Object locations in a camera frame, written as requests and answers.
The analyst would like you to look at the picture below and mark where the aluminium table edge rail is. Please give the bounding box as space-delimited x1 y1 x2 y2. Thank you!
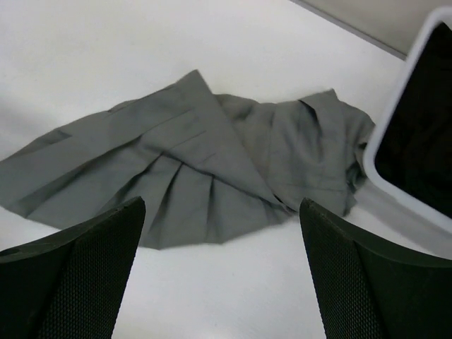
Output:
289 0 410 61

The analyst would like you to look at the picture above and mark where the black skirt in basket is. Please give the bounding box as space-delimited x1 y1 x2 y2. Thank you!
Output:
375 23 451 216

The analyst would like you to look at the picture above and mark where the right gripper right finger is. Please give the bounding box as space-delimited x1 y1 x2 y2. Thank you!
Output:
299 198 451 338

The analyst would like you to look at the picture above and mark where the white plastic laundry basket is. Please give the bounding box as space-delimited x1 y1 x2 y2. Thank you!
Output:
364 6 451 258

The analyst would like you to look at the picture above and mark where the grey pleated skirt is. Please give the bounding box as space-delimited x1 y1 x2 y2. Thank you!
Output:
1 71 374 249

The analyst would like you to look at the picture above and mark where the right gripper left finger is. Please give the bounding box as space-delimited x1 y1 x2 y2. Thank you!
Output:
1 197 145 338

